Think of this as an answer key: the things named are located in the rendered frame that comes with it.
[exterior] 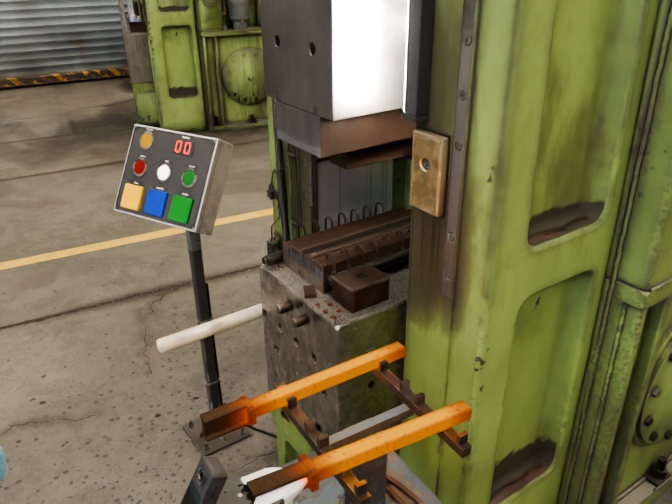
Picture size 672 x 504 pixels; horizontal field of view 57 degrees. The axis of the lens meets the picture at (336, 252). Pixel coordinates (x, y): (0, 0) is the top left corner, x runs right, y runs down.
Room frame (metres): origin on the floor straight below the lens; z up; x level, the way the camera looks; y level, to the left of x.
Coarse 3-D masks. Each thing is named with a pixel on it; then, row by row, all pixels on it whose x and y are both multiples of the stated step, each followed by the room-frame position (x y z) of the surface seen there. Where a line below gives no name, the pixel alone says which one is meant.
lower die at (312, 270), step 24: (384, 216) 1.68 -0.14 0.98; (408, 216) 1.63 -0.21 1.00; (312, 240) 1.50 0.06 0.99; (360, 240) 1.48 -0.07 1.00; (384, 240) 1.49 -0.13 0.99; (408, 240) 1.51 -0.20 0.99; (288, 264) 1.49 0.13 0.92; (312, 264) 1.39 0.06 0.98; (336, 264) 1.37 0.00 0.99; (360, 264) 1.41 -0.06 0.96
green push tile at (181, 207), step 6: (174, 198) 1.71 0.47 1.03; (180, 198) 1.70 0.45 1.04; (186, 198) 1.69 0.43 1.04; (174, 204) 1.70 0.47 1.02; (180, 204) 1.69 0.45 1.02; (186, 204) 1.68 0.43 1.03; (192, 204) 1.68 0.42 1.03; (174, 210) 1.69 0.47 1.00; (180, 210) 1.68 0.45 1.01; (186, 210) 1.67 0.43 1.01; (168, 216) 1.69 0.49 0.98; (174, 216) 1.68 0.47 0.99; (180, 216) 1.67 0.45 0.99; (186, 216) 1.66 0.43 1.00; (186, 222) 1.65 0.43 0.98
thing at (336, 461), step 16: (432, 416) 0.82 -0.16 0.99; (448, 416) 0.82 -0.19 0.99; (464, 416) 0.83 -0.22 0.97; (384, 432) 0.77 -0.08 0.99; (400, 432) 0.78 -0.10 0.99; (416, 432) 0.78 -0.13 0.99; (432, 432) 0.79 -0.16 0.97; (352, 448) 0.74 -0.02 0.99; (368, 448) 0.74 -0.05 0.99; (384, 448) 0.75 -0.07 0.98; (304, 464) 0.69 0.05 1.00; (320, 464) 0.70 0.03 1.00; (336, 464) 0.70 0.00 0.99; (352, 464) 0.72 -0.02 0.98; (256, 480) 0.66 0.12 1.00; (272, 480) 0.66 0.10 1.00; (288, 480) 0.66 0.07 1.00; (320, 480) 0.69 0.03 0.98; (256, 496) 0.64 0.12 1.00
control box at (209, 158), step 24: (168, 144) 1.82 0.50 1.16; (192, 144) 1.78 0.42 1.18; (216, 144) 1.74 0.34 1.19; (192, 168) 1.74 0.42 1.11; (216, 168) 1.73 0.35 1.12; (120, 192) 1.82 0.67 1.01; (144, 192) 1.78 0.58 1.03; (168, 192) 1.74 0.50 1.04; (192, 192) 1.70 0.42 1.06; (216, 192) 1.72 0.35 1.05; (144, 216) 1.73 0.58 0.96; (192, 216) 1.66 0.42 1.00; (216, 216) 1.71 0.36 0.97
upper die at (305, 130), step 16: (288, 112) 1.46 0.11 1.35; (304, 112) 1.40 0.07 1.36; (384, 112) 1.45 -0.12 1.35; (400, 112) 1.48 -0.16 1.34; (288, 128) 1.46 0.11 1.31; (304, 128) 1.40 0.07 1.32; (320, 128) 1.35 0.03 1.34; (336, 128) 1.37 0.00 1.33; (352, 128) 1.40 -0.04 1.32; (368, 128) 1.43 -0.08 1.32; (384, 128) 1.45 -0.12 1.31; (400, 128) 1.48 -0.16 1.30; (304, 144) 1.41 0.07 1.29; (320, 144) 1.35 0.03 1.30; (336, 144) 1.37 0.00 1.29; (352, 144) 1.40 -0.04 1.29; (368, 144) 1.43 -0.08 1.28
